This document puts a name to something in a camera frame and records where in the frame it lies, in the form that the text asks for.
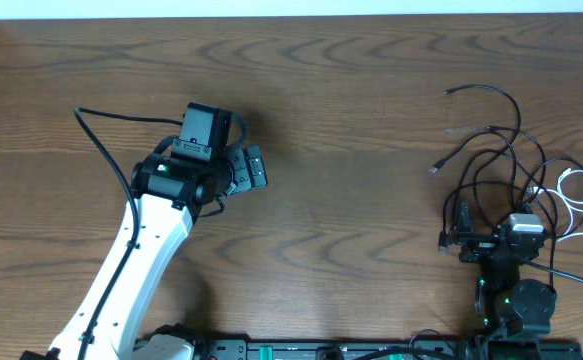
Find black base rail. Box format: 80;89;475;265
133;337;583;360

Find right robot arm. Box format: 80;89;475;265
445;199;557;359

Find black USB cable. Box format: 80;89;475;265
428;84;583;251

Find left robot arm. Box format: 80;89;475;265
43;102;268;359

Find white USB cable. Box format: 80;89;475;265
528;168;583;245

